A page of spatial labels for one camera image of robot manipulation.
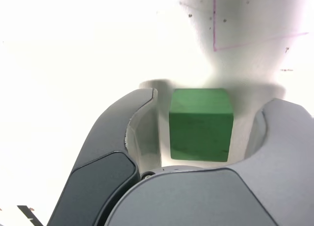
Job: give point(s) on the green cube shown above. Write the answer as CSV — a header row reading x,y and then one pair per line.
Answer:
x,y
201,133

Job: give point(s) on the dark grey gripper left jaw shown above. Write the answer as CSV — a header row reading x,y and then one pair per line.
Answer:
x,y
103,142

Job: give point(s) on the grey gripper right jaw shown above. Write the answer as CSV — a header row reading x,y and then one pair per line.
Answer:
x,y
220,199

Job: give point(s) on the black tape strip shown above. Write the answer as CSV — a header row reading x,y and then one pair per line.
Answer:
x,y
27,213

